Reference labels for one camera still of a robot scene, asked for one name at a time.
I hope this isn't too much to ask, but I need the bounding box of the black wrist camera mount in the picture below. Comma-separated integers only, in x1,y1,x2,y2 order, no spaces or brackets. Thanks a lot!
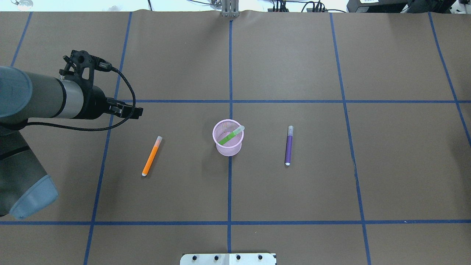
59,50,113,88

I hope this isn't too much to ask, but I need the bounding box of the orange highlighter pen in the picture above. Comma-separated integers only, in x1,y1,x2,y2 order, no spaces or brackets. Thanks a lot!
141,136,163,177

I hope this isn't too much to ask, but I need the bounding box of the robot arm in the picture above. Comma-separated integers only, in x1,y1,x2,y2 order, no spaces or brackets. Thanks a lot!
0,66,143,220

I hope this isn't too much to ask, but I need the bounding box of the black device box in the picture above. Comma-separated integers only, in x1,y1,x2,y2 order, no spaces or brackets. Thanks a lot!
347,0,456,14

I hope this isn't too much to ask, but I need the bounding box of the pink mesh pen holder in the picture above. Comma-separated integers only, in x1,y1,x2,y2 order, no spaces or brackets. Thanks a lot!
212,119,245,157

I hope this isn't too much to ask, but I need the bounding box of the green highlighter pen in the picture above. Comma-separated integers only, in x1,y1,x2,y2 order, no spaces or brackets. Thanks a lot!
218,126,245,145

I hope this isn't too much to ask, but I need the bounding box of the brown paper table mat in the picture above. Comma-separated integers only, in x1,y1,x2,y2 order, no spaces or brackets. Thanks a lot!
1,10,470,265

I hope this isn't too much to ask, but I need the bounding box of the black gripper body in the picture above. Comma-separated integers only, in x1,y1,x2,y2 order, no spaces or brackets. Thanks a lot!
83,86,123,120

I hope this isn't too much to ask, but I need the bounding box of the metal mounting plate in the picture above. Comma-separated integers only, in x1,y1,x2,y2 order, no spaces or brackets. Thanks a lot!
180,253,277,265

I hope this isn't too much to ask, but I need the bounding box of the purple highlighter pen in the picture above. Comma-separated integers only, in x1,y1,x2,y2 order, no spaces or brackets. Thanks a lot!
284,126,294,166

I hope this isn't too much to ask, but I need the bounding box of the aluminium frame post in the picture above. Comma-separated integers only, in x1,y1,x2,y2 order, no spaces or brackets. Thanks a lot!
221,0,240,19

